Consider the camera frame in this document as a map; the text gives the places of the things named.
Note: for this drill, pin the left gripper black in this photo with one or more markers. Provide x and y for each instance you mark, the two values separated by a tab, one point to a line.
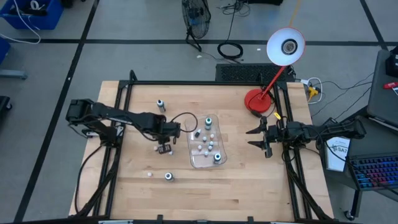
168	132

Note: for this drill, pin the clear plastic bin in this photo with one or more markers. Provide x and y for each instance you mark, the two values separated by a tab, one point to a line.
219	140

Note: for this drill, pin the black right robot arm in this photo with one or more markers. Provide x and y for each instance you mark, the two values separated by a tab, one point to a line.
335	130

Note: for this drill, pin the red tool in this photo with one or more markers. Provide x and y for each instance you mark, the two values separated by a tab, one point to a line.
391	85

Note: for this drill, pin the small black dropper bottle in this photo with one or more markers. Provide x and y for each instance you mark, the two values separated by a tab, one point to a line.
197	133

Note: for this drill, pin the black laptop rainbow keyboard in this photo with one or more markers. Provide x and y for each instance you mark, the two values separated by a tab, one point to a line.
376	171

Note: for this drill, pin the large blue plastic crate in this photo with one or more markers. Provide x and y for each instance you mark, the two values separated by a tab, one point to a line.
46	20

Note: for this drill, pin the black floor fan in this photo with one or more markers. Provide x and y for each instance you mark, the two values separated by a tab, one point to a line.
196	18

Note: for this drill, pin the black perforated computer case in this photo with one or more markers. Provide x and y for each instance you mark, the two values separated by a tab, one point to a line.
242	73

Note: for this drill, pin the large green food coloring bottle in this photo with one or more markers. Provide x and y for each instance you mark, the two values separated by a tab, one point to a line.
208	122

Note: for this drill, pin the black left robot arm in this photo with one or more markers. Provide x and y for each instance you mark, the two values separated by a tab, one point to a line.
124	117

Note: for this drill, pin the black device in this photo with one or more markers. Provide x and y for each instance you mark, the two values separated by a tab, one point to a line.
392	62

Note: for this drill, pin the grey metal foot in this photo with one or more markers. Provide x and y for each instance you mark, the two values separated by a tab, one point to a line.
12	74

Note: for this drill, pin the silver metal bracket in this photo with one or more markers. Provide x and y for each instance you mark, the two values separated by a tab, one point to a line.
115	222

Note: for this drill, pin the grey side table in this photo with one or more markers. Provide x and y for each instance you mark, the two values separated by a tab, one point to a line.
377	102

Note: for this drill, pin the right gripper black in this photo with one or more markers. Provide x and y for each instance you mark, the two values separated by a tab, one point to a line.
275	133

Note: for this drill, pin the black equipment base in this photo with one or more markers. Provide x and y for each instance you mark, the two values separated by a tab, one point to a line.
264	2

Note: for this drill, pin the red desk lamp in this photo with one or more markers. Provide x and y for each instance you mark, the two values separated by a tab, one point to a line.
257	101

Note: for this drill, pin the black cart caster wheel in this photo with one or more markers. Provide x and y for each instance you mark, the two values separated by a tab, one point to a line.
349	214

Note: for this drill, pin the blue plastic crate corner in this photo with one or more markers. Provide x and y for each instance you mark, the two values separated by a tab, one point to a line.
3	49

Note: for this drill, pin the white printed paper sheet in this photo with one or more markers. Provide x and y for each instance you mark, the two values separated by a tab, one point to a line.
335	158

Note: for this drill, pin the black table clamp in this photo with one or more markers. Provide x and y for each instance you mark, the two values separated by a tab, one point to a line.
250	219
160	218

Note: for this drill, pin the yellow plug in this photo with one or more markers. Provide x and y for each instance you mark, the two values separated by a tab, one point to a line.
312	91

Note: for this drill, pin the black wheeled base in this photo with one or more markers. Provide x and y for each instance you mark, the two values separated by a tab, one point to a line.
3	104

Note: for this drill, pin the black aluminium table frame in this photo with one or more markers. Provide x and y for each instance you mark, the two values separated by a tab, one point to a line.
202	83

